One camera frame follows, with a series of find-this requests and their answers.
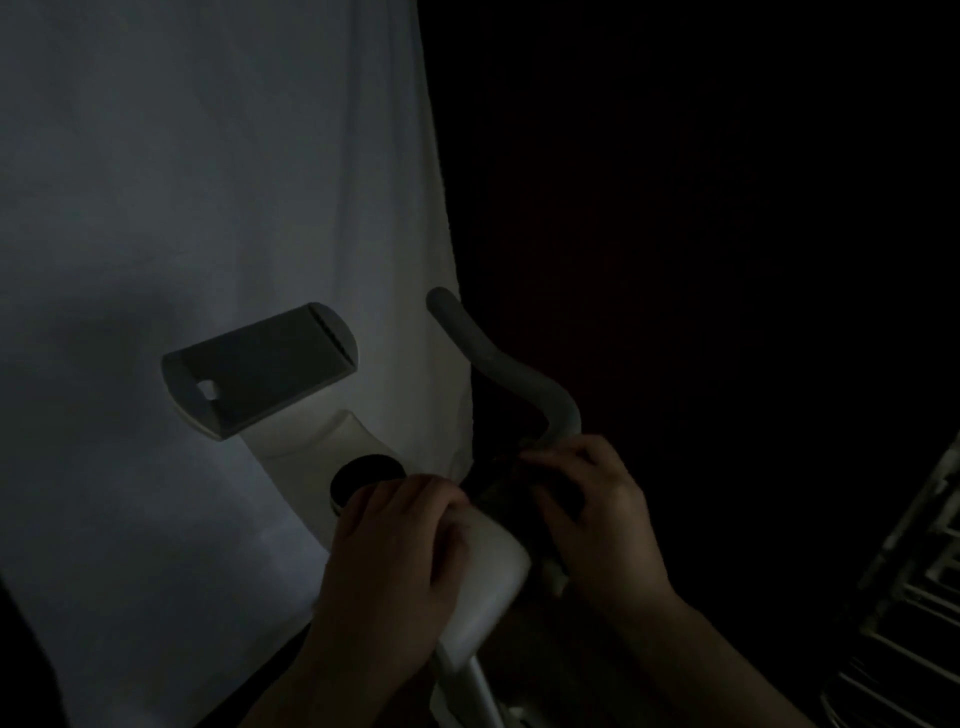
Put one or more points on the person's right hand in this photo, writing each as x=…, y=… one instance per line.
x=607, y=525

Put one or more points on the white hanging sheet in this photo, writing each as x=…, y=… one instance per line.
x=150, y=225

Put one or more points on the white exercise bike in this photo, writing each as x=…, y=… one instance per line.
x=480, y=570

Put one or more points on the person's left hand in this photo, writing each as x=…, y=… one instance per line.
x=390, y=577

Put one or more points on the grey white tablet holder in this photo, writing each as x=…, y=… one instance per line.
x=262, y=367

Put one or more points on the grey cleaning cloth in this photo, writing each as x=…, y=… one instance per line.
x=532, y=502

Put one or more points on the metal drying rack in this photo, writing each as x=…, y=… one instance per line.
x=900, y=600

